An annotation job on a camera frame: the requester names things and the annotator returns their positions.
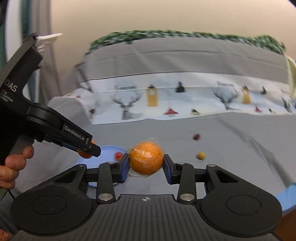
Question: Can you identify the orange tangerine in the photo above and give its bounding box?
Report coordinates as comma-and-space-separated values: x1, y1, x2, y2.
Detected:
77, 150, 92, 159

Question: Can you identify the small yellow-green fruit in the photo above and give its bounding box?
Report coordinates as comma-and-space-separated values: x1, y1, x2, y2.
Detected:
196, 152, 206, 160

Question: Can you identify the dark red jujube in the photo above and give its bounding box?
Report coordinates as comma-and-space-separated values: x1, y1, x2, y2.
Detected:
193, 133, 200, 141

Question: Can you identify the orange fruit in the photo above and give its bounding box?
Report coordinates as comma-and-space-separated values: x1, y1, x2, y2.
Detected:
127, 138, 165, 178

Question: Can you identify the person's left hand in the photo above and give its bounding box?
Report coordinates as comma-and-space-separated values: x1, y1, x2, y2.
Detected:
0, 146, 34, 189

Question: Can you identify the light blue plate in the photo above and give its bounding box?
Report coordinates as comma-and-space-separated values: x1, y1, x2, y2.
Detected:
76, 145, 130, 183

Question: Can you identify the small red wrapped fruit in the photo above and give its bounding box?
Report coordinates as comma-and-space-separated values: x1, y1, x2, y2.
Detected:
114, 152, 123, 162

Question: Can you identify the grey curtain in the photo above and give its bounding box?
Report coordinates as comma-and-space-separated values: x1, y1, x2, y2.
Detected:
21, 1, 61, 104

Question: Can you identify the white deer print cloth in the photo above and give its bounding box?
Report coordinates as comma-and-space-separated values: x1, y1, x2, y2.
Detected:
69, 72, 295, 125

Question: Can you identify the grey sofa cover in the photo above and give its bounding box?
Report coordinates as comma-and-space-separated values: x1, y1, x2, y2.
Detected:
14, 38, 296, 197

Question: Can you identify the green checkered cloth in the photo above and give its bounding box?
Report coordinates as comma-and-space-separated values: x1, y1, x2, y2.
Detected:
85, 30, 287, 55

